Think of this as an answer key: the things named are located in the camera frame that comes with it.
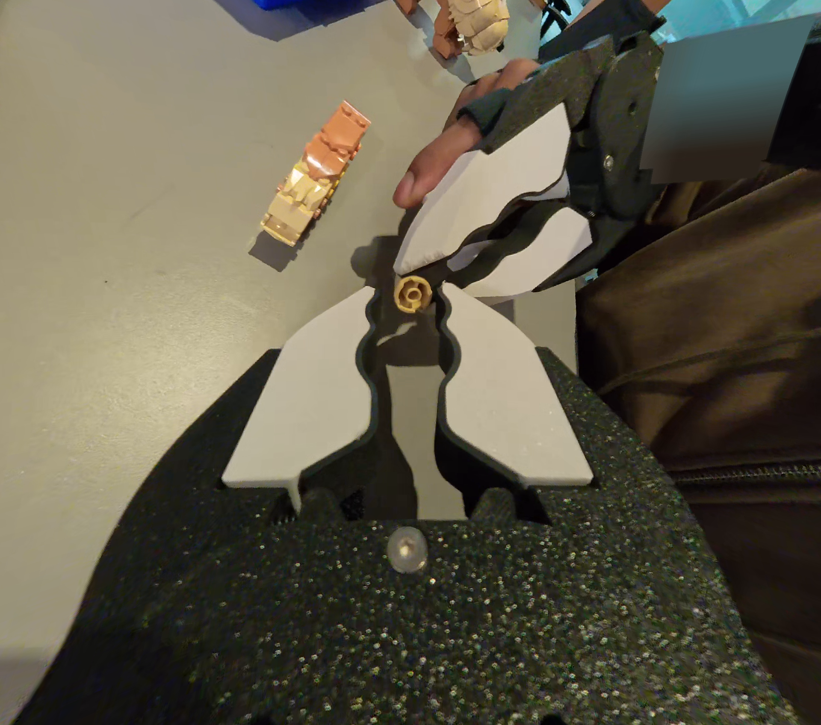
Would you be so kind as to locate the person's brown jacket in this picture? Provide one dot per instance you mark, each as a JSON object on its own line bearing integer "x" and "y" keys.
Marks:
{"x": 705, "y": 353}

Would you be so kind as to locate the brown toy brick assembly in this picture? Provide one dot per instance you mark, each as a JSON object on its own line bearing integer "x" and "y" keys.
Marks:
{"x": 321, "y": 173}

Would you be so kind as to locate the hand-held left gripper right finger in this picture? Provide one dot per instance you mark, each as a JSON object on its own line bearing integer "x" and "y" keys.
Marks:
{"x": 513, "y": 411}

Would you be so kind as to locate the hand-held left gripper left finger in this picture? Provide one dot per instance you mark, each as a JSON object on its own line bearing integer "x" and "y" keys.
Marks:
{"x": 308, "y": 404}

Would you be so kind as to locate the person's right hand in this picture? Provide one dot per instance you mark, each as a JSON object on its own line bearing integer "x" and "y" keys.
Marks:
{"x": 436, "y": 167}

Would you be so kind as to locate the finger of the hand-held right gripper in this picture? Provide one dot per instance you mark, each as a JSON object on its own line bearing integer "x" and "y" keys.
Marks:
{"x": 539, "y": 250}
{"x": 500, "y": 186}

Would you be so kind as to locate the grey desk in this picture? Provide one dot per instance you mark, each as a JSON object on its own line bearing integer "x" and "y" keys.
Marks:
{"x": 128, "y": 161}

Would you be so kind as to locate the small cone toy brick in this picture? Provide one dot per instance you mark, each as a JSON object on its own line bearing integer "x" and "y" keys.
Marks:
{"x": 410, "y": 293}

